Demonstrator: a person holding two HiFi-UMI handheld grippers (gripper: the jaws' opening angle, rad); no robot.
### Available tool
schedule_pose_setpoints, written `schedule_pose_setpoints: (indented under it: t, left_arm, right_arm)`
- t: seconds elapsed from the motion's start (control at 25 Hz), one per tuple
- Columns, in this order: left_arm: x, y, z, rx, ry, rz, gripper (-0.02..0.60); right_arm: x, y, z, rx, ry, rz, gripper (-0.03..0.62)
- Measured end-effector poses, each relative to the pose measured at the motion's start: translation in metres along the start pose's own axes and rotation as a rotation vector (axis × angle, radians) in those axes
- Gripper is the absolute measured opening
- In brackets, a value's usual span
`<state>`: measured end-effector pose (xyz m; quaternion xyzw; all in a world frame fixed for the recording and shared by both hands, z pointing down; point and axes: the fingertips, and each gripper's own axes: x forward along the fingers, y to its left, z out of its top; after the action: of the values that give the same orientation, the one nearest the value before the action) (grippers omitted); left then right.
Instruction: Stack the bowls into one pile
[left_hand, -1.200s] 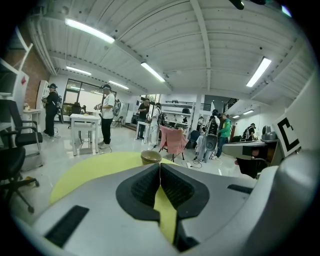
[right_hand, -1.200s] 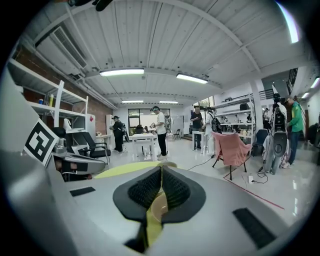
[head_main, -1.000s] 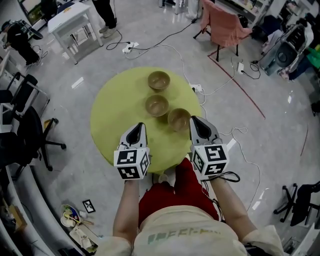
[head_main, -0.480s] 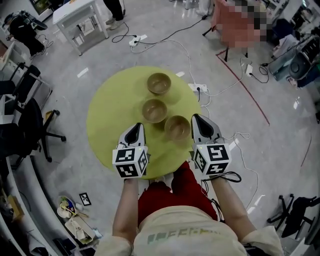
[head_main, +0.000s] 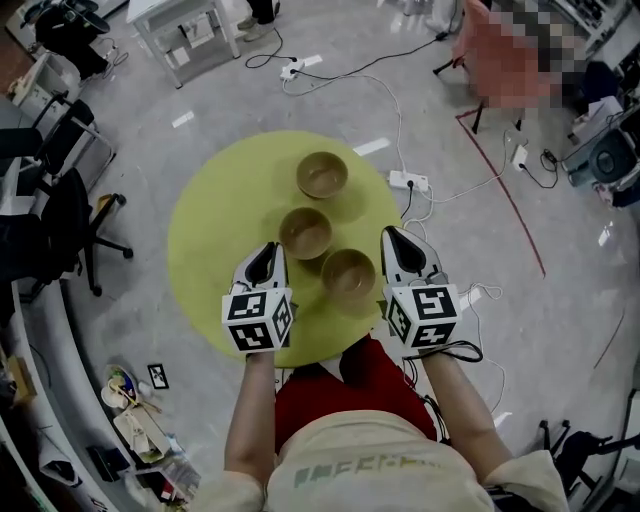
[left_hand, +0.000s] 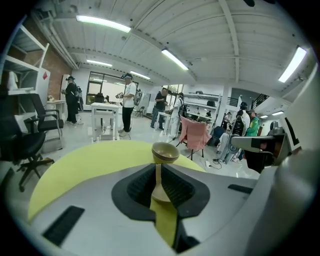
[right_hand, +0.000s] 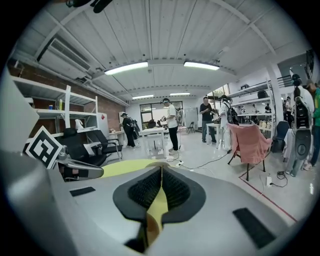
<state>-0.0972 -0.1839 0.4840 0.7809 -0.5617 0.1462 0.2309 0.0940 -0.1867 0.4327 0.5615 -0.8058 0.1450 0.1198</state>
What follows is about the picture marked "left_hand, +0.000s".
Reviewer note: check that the small white table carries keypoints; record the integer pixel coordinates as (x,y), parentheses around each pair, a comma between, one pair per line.
(162,114)

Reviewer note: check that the tan bowl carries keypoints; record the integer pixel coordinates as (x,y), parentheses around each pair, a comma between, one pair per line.
(160,193)
(165,150)

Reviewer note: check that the white cabinet red label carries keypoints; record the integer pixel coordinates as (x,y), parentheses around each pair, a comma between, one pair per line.
(41,86)

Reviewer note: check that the ceiling tube light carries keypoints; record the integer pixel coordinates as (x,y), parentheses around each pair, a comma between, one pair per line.
(99,63)
(140,75)
(292,64)
(102,22)
(277,113)
(175,58)

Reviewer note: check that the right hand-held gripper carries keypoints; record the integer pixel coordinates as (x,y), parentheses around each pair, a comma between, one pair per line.
(292,136)

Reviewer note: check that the black swivel office chair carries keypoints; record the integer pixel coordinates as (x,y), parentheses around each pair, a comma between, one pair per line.
(27,145)

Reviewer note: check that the black folding chair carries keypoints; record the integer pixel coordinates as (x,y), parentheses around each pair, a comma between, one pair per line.
(141,111)

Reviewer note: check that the large dark-framed window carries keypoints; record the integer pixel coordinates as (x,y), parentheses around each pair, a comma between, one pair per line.
(110,87)

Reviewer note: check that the black desk chair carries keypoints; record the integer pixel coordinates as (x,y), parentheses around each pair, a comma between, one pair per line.
(100,97)

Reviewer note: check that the white side desk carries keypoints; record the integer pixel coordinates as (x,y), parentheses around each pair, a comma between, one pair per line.
(56,103)

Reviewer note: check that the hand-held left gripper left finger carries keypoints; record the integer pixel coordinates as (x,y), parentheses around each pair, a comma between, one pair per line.
(137,190)

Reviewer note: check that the pink cloth covered chair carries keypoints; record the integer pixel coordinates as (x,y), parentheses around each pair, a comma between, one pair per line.
(195,132)

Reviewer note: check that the white power strip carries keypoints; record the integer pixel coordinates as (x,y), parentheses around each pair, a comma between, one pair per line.
(208,164)

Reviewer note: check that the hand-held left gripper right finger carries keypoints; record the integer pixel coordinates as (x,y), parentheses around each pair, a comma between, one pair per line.
(182,190)

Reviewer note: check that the dark blue chair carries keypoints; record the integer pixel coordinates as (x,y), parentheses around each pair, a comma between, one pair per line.
(217,133)

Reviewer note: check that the round table with yellow-green cloth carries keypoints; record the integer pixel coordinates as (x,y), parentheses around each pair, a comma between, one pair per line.
(87,170)

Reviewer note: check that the white storage rack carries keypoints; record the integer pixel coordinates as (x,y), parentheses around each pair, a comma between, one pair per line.
(200,103)

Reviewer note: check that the white rectangular table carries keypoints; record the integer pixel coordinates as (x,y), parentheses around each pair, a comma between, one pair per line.
(105,106)

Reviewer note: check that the grey gripper-mounted camera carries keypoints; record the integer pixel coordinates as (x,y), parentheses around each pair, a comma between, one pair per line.
(276,128)

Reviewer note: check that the white shelving unit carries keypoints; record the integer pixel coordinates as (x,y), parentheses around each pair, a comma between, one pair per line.
(25,65)

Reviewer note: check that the grey racing chair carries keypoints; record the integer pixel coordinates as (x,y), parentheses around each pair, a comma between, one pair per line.
(236,130)

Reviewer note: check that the black metal-frame armchair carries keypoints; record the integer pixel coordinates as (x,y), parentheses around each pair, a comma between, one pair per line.
(50,123)

